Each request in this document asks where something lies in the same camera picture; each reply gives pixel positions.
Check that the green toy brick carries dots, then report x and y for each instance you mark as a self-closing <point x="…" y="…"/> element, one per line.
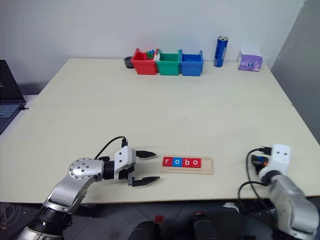
<point x="149" y="55"/>

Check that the white crumpled paper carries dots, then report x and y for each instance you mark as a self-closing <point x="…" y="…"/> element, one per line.
<point x="229" y="206"/>

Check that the blue plastic bin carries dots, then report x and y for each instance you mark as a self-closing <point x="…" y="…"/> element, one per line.
<point x="191" y="68"/>

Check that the white toy brick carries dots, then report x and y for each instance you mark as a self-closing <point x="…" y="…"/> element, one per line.
<point x="156" y="57"/>

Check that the purple tissue pack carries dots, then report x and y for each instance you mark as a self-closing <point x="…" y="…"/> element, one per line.
<point x="250" y="62"/>

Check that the blue drink can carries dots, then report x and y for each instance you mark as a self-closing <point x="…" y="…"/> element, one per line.
<point x="220" y="52"/>

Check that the red letter tile b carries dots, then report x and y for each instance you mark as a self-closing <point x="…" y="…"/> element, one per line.
<point x="186" y="162"/>

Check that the blue letter tile o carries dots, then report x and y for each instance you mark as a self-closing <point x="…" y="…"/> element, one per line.
<point x="177" y="162"/>

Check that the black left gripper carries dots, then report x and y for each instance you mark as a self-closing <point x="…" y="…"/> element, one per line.
<point x="130" y="172"/>

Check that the wooden letter tray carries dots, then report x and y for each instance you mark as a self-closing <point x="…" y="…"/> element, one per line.
<point x="206" y="166"/>

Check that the red letter tile r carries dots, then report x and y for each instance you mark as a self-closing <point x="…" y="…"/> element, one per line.
<point x="167" y="161"/>

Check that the black round holder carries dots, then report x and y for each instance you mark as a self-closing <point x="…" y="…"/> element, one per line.
<point x="128" y="63"/>

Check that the red plastic bin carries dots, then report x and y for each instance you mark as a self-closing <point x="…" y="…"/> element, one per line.
<point x="143" y="67"/>

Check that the dark laptop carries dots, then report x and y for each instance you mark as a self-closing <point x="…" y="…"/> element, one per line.
<point x="10" y="95"/>

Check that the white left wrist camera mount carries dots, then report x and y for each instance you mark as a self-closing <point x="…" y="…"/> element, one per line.
<point x="123" y="156"/>

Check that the dark rounded shape red top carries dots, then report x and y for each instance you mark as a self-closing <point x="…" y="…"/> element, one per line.
<point x="205" y="227"/>

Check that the blue toy brick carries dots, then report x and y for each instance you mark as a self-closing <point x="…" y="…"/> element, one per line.
<point x="150" y="51"/>

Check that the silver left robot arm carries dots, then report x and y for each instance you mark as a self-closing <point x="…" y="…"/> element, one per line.
<point x="85" y="170"/>

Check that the black laptop plug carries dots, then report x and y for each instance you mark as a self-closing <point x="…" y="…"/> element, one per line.
<point x="25" y="108"/>

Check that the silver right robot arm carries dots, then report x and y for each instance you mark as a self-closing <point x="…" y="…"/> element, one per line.
<point x="292" y="200"/>

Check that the red letter tile o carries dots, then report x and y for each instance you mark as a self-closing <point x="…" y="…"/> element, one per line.
<point x="195" y="162"/>

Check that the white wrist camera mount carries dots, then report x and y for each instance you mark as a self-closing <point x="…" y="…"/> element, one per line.
<point x="123" y="156"/>
<point x="280" y="157"/>

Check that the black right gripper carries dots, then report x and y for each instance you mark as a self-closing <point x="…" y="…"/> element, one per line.
<point x="256" y="166"/>

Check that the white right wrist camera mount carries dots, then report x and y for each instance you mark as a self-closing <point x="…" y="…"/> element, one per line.
<point x="280" y="157"/>

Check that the green plastic bin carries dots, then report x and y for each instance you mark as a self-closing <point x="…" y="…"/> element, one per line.
<point x="168" y="68"/>

